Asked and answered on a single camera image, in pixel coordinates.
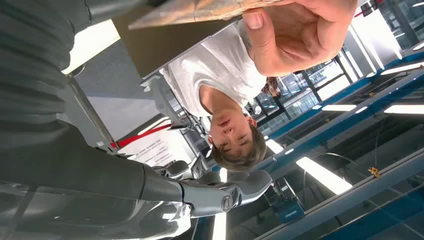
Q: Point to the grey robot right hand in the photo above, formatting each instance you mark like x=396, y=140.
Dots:
x=82, y=172

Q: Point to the person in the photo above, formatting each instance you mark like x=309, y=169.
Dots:
x=225, y=66

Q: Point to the white sign with red stripe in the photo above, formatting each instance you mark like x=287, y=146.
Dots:
x=155, y=149

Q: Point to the ceiling light panel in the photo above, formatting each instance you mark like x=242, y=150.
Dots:
x=324, y=175
x=404, y=109
x=338, y=108
x=402, y=68

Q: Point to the grey laptop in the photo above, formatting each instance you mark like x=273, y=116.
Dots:
x=165, y=46

